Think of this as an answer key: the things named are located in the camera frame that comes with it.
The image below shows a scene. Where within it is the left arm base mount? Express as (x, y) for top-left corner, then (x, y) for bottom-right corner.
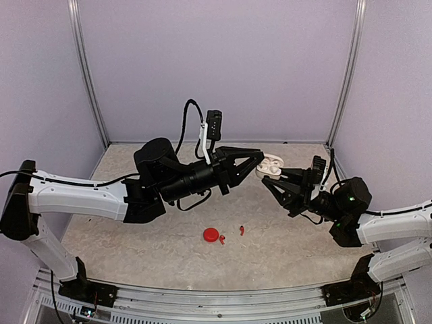
(59, 280), (118, 308)

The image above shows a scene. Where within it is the camera cable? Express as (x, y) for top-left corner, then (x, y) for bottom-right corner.
(175, 99), (207, 156)
(329, 148), (348, 190)

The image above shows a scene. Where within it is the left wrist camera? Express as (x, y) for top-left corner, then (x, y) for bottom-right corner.
(197, 110), (222, 165)

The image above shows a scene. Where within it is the red round charging case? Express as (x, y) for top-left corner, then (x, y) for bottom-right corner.
(203, 227), (219, 242)

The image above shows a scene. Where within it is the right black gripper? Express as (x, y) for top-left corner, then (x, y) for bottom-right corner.
(263, 167), (344, 223)

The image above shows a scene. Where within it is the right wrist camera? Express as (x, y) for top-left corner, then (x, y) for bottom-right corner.
(310, 155), (329, 200)

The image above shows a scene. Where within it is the front aluminium rail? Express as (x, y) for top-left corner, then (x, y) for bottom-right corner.
(23, 273), (416, 324)

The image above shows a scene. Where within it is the right aluminium frame post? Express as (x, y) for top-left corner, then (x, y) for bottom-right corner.
(326, 0), (367, 148)

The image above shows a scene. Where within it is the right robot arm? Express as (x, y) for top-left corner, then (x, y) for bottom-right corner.
(261, 169), (431, 300)

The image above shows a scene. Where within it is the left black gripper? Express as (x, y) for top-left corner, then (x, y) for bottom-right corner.
(160, 147), (265, 204)

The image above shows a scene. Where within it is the left aluminium frame post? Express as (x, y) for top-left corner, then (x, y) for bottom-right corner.
(67, 0), (111, 150)

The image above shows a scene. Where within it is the left camera cable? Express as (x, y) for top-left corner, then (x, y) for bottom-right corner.
(175, 99), (207, 156)

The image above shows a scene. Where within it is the right camera cable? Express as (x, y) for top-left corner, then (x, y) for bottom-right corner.
(329, 148), (348, 190)

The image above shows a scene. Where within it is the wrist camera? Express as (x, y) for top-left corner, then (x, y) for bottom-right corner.
(310, 155), (329, 200)
(197, 110), (222, 165)

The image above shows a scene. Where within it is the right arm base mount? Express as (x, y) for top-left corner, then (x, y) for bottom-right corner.
(321, 280), (381, 306)

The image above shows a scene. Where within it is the aluminium frame post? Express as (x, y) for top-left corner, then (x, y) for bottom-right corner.
(67, 0), (111, 150)
(326, 0), (367, 148)

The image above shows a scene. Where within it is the white earbud charging case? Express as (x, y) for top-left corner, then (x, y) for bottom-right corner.
(255, 154), (284, 180)

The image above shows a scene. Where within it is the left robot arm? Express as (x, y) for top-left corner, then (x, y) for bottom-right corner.
(1, 138), (264, 300)

